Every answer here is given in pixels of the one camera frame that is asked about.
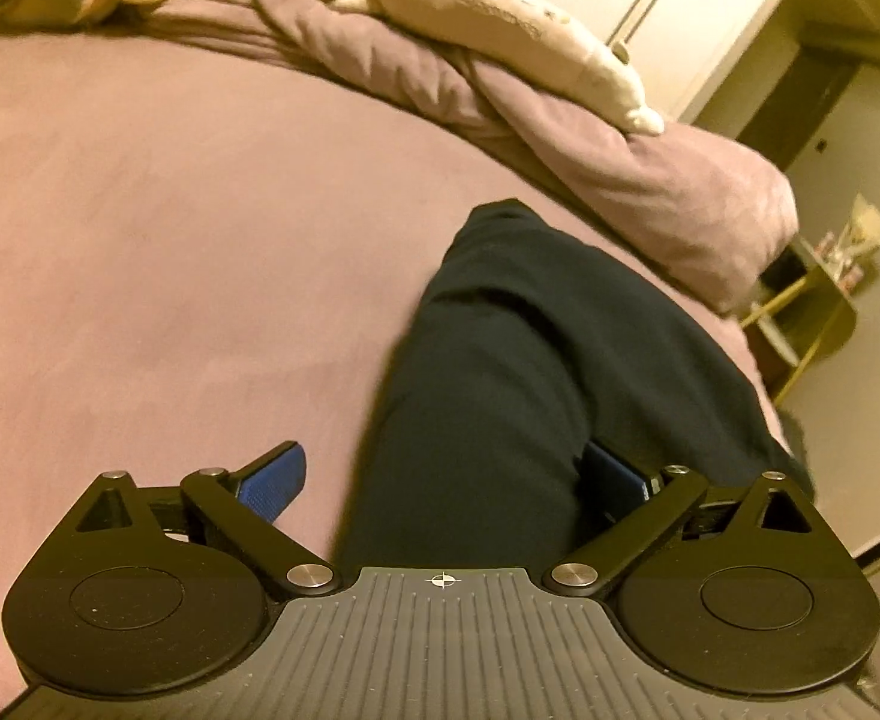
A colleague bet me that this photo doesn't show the beige long plush pillow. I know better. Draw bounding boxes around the beige long plush pillow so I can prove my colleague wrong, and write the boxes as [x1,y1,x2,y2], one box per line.
[290,0,667,137]

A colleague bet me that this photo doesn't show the dark doorway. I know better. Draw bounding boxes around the dark doorway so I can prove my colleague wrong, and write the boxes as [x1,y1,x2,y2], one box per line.
[740,47,862,175]

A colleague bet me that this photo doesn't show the white wardrobe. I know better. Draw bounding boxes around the white wardrobe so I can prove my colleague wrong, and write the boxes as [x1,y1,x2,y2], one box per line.
[380,0,825,122]

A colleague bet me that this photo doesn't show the yellow side table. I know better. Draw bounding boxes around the yellow side table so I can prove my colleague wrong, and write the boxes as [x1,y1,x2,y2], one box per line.
[740,236,862,400]

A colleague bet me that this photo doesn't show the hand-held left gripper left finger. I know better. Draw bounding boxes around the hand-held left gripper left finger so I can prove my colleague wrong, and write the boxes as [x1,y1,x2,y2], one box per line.
[72,441,340,599]

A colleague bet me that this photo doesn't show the purple duvet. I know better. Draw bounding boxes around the purple duvet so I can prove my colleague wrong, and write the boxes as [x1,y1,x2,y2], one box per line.
[248,0,798,317]

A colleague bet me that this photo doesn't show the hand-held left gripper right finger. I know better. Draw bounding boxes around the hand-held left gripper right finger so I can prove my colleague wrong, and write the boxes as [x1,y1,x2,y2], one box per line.
[548,441,816,599]

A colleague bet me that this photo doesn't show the dark navy garment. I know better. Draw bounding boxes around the dark navy garment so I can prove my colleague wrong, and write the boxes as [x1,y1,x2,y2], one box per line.
[331,198,817,580]

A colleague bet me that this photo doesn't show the bed with purple sheet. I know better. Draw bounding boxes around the bed with purple sheet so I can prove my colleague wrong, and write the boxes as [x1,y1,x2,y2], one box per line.
[0,0,795,706]

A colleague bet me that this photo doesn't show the pale bag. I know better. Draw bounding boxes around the pale bag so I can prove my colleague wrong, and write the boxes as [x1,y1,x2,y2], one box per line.
[836,193,880,272]

